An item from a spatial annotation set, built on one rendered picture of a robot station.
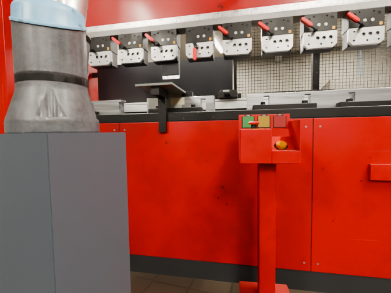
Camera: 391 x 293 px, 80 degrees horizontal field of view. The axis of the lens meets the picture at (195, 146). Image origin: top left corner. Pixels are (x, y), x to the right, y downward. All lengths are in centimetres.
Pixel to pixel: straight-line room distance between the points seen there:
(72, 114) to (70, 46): 12
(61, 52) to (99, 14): 120
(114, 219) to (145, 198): 82
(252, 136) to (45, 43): 63
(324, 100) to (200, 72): 94
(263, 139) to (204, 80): 113
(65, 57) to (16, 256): 33
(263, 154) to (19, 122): 68
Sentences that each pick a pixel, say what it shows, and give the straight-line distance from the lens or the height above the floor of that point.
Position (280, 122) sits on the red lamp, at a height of 80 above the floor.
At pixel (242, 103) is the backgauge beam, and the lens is 155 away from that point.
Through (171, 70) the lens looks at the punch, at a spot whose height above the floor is 112.
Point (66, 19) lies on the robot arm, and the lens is 50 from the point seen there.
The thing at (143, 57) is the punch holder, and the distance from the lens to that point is 146.
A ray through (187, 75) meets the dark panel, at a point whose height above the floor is 122.
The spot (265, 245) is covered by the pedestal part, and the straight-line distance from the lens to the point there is 98.
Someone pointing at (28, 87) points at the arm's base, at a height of 85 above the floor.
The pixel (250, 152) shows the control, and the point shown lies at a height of 70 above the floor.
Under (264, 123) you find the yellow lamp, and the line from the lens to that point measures 99.
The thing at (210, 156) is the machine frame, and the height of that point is 65.
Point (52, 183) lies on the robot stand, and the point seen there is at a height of 70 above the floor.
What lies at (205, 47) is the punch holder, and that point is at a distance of 136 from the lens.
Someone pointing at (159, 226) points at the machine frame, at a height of 27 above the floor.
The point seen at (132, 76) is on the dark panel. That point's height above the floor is 124.
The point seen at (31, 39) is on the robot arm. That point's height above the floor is 92.
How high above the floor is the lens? 77
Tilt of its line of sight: 4 degrees down
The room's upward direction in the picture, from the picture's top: 1 degrees counter-clockwise
